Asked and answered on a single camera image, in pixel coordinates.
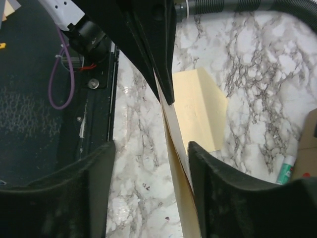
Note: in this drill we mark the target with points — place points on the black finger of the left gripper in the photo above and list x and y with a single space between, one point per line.
145 31

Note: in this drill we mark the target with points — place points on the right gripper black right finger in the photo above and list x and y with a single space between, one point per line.
232 204

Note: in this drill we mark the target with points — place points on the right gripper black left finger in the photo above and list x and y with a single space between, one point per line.
70 203

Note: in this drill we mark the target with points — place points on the brown parchment letter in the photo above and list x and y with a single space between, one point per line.
179 166

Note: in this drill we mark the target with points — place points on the cream paper envelope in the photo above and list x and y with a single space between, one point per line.
200 108

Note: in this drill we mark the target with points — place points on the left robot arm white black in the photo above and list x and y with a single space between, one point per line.
84 35

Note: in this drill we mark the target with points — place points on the green white glue stick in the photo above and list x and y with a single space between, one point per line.
286 170

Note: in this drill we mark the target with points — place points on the tan plastic toolbox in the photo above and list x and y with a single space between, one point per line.
306 161

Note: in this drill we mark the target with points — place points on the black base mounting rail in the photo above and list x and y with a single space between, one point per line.
88 120

